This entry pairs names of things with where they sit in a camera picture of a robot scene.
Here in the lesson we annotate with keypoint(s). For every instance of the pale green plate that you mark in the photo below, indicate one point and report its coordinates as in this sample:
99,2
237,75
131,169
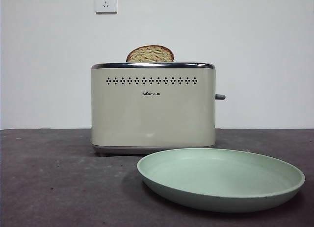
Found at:
220,183

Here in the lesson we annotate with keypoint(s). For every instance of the cream toaster with chrome top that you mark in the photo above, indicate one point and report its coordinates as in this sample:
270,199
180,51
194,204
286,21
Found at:
152,114

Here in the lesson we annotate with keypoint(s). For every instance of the white wall socket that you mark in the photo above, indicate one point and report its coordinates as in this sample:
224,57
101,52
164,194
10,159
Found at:
106,4

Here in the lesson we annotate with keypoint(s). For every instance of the square toast bread slice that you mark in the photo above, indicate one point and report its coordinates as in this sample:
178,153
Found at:
150,55

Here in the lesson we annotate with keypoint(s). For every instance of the grey toaster lever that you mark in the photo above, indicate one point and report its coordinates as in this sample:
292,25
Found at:
220,97

